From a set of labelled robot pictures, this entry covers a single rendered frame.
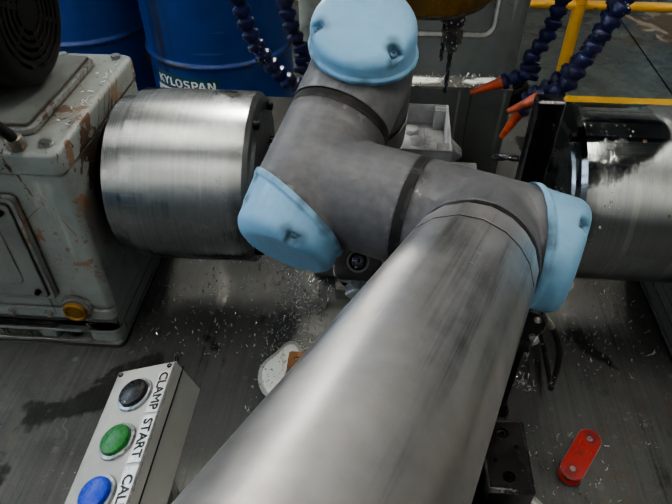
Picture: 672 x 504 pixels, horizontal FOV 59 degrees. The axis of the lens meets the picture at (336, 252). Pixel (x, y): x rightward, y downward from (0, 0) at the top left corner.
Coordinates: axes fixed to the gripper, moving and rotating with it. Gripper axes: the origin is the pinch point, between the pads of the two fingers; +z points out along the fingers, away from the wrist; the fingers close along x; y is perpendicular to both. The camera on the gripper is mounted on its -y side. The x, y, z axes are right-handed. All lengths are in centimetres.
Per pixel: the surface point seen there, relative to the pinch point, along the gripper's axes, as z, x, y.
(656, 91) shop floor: 224, -156, 173
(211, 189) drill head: 1.7, 19.5, 5.4
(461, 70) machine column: 16.6, -14.9, 35.0
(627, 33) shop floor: 265, -163, 243
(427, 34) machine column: 11.7, -8.7, 38.1
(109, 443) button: -13.4, 21.0, -26.0
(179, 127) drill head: -0.2, 24.2, 13.1
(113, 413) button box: -10.3, 22.3, -23.4
